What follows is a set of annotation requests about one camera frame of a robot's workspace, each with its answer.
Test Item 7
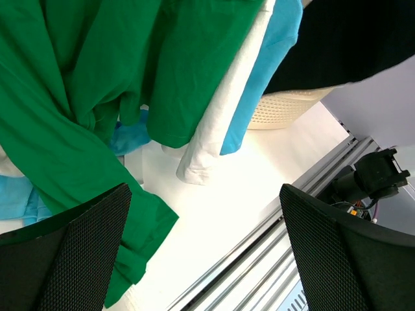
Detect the cream laundry basket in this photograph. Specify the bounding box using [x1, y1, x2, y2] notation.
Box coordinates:
[248, 86, 340, 130]

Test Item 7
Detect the black t shirt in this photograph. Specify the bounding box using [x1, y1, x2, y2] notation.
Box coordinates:
[265, 0, 414, 94]

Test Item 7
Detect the white slotted cable duct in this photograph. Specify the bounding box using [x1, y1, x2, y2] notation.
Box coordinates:
[278, 281, 309, 311]

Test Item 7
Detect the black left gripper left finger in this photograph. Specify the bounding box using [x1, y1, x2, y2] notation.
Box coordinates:
[1, 183, 132, 311]

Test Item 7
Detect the green t shirt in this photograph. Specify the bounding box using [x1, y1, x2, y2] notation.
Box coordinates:
[1, 1, 262, 307]

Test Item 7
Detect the white printed t shirt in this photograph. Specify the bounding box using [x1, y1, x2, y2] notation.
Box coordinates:
[1, 1, 274, 192]

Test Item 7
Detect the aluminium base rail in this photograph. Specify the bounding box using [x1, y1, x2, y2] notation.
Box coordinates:
[168, 137, 379, 310]

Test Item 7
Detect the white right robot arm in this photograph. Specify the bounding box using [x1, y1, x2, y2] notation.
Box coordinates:
[331, 148, 411, 211]

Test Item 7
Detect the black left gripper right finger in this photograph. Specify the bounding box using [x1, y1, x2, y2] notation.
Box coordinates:
[279, 184, 414, 310]

